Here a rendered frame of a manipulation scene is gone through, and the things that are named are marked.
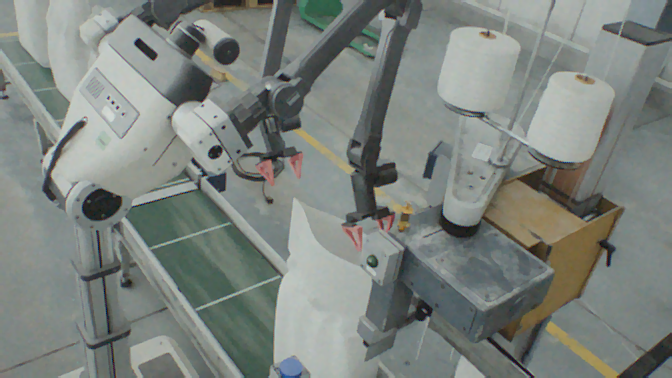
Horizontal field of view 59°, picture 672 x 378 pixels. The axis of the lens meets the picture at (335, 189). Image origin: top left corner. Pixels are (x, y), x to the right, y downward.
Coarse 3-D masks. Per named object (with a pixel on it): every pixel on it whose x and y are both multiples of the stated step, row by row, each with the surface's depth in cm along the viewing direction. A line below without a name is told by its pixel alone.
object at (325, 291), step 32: (320, 224) 184; (320, 256) 169; (352, 256) 182; (288, 288) 189; (320, 288) 174; (352, 288) 167; (288, 320) 193; (320, 320) 178; (352, 320) 173; (288, 352) 198; (320, 352) 181; (352, 352) 173
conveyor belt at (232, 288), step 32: (192, 192) 295; (160, 224) 271; (192, 224) 274; (224, 224) 277; (160, 256) 253; (192, 256) 256; (224, 256) 259; (256, 256) 262; (192, 288) 240; (224, 288) 243; (256, 288) 245; (224, 320) 228; (256, 320) 230; (256, 352) 218
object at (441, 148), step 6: (438, 144) 172; (444, 144) 173; (432, 150) 169; (438, 150) 170; (444, 150) 170; (450, 150) 171; (432, 156) 168; (450, 156) 168; (432, 162) 169; (426, 168) 171; (432, 168) 170; (426, 174) 172; (432, 174) 171
